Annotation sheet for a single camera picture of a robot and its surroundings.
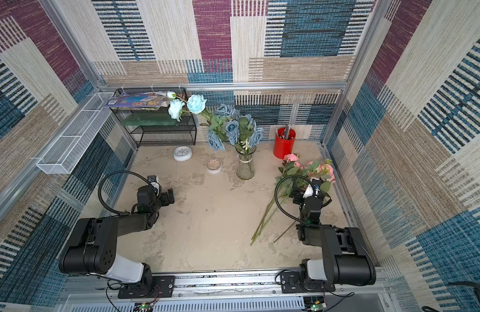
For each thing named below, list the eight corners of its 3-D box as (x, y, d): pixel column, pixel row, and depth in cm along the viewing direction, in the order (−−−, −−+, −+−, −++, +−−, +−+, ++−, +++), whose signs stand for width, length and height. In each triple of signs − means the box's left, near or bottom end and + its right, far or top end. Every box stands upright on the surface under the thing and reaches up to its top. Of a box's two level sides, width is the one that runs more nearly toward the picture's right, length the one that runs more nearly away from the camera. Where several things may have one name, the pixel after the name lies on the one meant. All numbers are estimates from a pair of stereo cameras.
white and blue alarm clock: (173, 161, 114) (171, 158, 112) (176, 149, 120) (175, 145, 118) (190, 161, 114) (189, 157, 112) (193, 149, 120) (192, 145, 118)
